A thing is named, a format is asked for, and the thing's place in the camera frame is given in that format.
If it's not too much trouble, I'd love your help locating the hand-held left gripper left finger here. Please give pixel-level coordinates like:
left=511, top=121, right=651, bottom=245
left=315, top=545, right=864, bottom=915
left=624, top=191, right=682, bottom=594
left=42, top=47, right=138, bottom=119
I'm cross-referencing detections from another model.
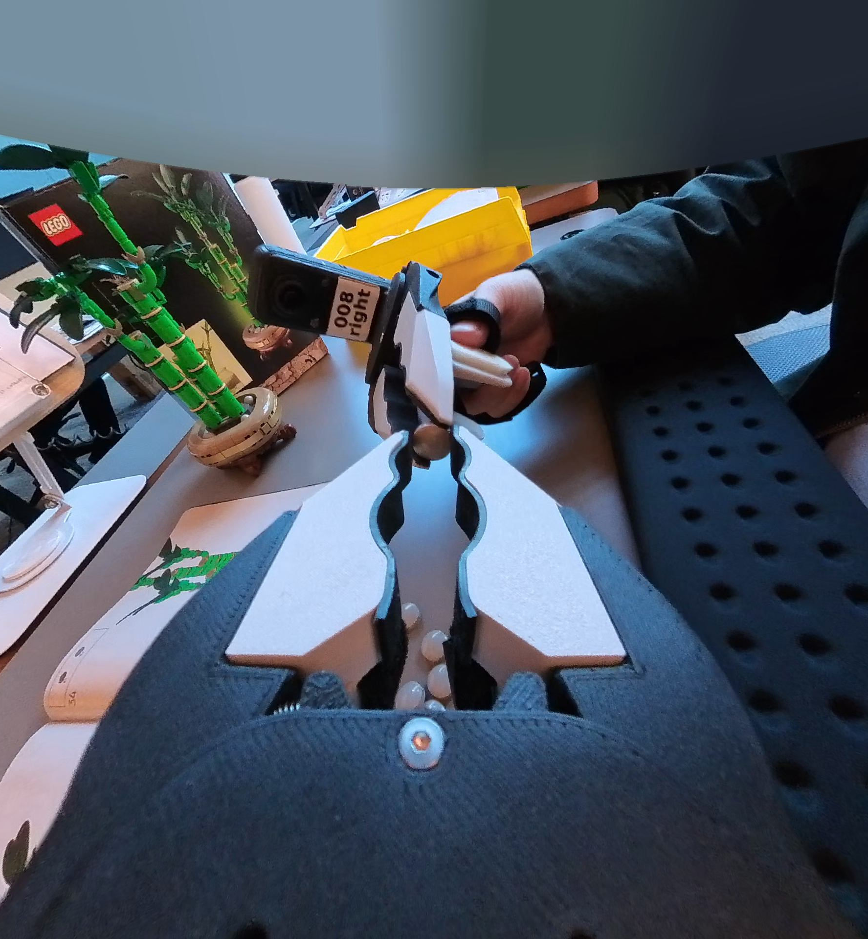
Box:
left=226, top=431, right=414, bottom=711

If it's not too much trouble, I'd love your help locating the bamboo print instruction booklet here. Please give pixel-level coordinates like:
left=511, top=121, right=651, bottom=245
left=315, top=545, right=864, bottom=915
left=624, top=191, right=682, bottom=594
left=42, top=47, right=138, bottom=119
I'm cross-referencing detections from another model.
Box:
left=41, top=501, right=332, bottom=723

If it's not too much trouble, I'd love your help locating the person's right hand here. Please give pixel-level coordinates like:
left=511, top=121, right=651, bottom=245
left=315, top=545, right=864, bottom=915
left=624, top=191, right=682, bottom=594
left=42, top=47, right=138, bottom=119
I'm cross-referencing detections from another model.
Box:
left=448, top=268, right=556, bottom=415

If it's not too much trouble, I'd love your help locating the yellow plastic bin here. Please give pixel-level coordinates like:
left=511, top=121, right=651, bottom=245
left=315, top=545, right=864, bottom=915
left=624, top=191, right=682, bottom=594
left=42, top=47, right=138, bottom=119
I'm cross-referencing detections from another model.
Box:
left=315, top=187, right=534, bottom=294

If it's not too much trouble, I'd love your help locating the printed paper sheet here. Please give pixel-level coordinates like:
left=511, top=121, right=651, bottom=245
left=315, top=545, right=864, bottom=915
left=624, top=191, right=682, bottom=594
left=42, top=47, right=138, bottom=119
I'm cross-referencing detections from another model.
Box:
left=0, top=271, right=75, bottom=441

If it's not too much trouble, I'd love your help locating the black perforated panel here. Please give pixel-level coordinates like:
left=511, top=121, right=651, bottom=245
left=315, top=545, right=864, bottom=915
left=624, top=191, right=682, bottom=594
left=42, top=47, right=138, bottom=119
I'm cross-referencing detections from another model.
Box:
left=599, top=345, right=868, bottom=939

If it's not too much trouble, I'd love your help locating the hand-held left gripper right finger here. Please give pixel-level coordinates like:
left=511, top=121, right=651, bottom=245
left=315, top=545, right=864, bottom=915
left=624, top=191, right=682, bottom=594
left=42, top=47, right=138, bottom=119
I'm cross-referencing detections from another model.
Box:
left=450, top=427, right=627, bottom=711

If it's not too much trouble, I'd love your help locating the black toy set box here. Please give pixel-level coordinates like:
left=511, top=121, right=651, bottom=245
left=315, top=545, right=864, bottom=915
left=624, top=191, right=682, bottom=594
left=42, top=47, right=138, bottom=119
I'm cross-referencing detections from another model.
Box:
left=0, top=172, right=330, bottom=401

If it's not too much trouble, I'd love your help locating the brown box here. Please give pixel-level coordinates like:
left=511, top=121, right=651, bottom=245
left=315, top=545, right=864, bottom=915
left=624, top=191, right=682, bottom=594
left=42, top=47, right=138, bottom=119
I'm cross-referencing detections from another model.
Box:
left=520, top=179, right=600, bottom=226

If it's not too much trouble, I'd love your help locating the white paper roll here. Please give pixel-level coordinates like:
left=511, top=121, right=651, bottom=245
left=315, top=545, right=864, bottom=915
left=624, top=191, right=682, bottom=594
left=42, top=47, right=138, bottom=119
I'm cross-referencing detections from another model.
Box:
left=234, top=176, right=307, bottom=254

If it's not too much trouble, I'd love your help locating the white leaf print page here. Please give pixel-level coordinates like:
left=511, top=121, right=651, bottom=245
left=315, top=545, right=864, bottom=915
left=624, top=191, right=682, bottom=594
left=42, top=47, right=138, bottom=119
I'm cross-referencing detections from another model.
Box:
left=0, top=722, right=101, bottom=936

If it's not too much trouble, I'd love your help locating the white sign stand base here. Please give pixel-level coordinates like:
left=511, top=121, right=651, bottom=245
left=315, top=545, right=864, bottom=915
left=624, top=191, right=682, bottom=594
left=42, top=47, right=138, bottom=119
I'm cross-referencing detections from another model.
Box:
left=0, top=433, right=147, bottom=670

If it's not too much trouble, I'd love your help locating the green brick bamboo model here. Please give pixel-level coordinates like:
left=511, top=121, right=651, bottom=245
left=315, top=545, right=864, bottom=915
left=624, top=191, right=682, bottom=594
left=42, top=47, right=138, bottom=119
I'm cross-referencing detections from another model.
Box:
left=0, top=143, right=297, bottom=478

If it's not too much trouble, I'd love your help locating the person's right forearm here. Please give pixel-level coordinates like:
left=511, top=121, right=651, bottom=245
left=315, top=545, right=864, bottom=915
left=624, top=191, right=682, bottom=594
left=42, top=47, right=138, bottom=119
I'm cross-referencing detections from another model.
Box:
left=518, top=157, right=868, bottom=371

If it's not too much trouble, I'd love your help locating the person's dark jacket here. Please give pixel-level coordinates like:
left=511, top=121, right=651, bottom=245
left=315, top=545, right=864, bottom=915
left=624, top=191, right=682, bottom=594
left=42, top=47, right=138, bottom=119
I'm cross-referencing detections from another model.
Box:
left=789, top=132, right=868, bottom=441

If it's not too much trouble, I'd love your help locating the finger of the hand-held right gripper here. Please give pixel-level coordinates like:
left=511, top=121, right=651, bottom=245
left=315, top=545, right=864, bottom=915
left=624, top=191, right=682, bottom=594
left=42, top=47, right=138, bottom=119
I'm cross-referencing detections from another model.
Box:
left=370, top=365, right=423, bottom=467
left=392, top=308, right=457, bottom=441

